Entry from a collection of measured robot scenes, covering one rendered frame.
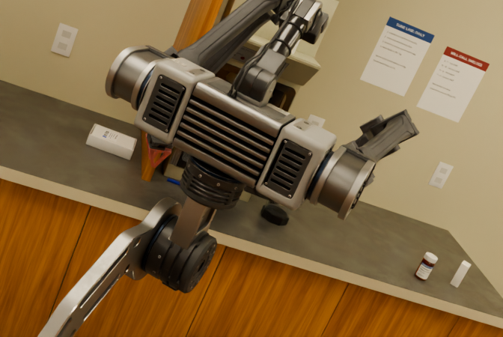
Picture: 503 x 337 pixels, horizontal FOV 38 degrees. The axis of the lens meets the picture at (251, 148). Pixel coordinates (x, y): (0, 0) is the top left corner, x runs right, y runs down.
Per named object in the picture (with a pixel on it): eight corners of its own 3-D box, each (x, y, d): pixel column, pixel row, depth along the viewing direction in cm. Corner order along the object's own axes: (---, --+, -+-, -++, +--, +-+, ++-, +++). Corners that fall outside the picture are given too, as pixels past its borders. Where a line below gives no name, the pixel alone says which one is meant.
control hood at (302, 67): (213, 51, 235) (224, 22, 232) (302, 84, 243) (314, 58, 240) (216, 60, 224) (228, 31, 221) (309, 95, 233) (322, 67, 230)
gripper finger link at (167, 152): (162, 159, 220) (170, 133, 216) (165, 172, 214) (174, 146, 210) (140, 156, 217) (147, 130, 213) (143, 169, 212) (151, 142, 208)
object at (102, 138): (90, 132, 257) (94, 123, 256) (133, 148, 260) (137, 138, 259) (85, 144, 246) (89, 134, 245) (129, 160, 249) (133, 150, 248)
